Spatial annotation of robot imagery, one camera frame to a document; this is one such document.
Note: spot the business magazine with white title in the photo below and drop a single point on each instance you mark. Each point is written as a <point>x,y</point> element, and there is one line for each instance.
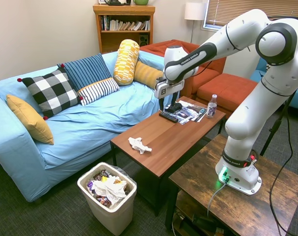
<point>199,114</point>

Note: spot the crumpled white plastic bag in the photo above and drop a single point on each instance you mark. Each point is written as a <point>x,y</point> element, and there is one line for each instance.
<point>112,190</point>

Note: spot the yellow white patterned bolster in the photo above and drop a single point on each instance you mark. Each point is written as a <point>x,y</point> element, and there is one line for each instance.
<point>126,62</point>

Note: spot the orange armchair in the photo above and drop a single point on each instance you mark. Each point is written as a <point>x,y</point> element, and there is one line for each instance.
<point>207,71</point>

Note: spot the plain mustard yellow pillow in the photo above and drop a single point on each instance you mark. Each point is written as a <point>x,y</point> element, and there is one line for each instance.
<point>31,120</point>

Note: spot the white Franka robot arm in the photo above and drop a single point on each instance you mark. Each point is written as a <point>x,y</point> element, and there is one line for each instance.
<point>249,110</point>

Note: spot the clear plastic drink bottle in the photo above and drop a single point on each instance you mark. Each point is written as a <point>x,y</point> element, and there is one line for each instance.
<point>211,109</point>

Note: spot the black camera tripod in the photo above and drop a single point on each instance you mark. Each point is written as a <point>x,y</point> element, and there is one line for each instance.
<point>271,134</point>

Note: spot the beige plastic trash bin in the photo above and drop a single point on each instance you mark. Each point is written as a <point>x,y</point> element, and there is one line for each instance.
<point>114,216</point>

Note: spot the white tissue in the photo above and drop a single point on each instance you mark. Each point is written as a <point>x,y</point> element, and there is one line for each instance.
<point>138,145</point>

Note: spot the dark cover magazine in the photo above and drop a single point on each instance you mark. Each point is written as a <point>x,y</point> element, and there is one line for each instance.
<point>185,114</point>

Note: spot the wooden bookshelf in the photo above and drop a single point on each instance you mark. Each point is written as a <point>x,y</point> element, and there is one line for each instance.
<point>124,39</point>

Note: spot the blue striped pillow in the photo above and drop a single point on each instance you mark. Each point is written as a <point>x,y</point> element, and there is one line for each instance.
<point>86,70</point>

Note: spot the rustic dark wood side table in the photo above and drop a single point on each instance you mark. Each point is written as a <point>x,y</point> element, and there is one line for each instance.
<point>237,209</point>

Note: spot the white shade floor lamp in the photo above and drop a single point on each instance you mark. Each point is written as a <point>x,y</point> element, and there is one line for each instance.
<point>195,11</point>

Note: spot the black tv remote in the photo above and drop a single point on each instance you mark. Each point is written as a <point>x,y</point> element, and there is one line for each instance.
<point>169,117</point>

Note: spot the small black speaker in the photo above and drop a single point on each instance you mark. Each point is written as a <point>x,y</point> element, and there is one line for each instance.
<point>143,39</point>

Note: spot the orange ottoman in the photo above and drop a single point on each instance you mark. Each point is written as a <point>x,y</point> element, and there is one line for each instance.
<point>227,88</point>

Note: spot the mustard ribbed bolster pillow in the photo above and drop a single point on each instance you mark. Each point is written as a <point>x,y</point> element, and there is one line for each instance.
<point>147,75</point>

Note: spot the white navy striped pillow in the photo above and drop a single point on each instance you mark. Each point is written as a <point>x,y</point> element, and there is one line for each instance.
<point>98,91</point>

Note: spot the reddish wooden coffee table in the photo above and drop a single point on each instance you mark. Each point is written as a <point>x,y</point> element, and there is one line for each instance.
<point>168,142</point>

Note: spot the black game controller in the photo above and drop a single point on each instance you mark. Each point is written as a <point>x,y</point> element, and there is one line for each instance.
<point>173,108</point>

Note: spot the green bowl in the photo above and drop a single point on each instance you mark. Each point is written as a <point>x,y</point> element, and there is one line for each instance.
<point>141,2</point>

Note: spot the light blue covered sofa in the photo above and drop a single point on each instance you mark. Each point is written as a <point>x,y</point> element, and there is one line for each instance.
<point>89,127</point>

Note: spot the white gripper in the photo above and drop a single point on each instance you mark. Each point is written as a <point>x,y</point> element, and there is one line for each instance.
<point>169,88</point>

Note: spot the black white checkered pillow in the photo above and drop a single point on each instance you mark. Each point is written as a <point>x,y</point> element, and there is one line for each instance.
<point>50,91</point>

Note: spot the wooden window blinds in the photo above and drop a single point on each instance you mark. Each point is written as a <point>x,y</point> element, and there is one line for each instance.
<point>227,12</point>

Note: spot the row of paperback books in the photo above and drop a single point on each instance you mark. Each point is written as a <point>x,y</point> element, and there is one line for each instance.
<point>124,25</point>

